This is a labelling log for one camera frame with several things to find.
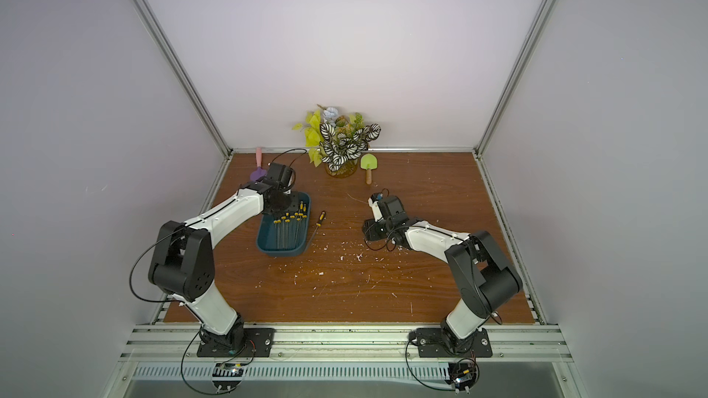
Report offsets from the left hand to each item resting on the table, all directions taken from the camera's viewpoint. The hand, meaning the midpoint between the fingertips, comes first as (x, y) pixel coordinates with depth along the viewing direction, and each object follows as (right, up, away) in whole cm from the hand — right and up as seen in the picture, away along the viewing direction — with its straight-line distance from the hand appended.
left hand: (298, 201), depth 94 cm
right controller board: (+48, -42, -24) cm, 69 cm away
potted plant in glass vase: (+14, +20, -6) cm, 25 cm away
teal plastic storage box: (-4, -12, 0) cm, 12 cm away
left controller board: (-14, -45, -22) cm, 52 cm away
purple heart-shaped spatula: (-21, +11, +20) cm, 31 cm away
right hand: (+25, -6, -2) cm, 26 cm away
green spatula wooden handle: (+25, +15, +21) cm, 36 cm away
